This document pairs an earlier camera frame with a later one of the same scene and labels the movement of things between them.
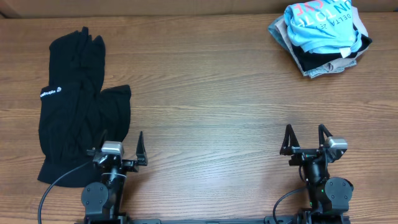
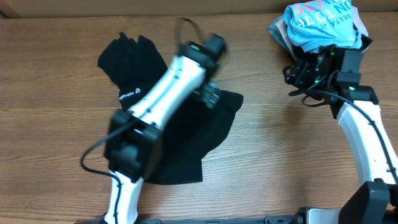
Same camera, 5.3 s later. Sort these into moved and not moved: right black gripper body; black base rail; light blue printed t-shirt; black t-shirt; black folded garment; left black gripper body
Moved: black t-shirt; right black gripper body; left black gripper body
Not moved: black base rail; black folded garment; light blue printed t-shirt
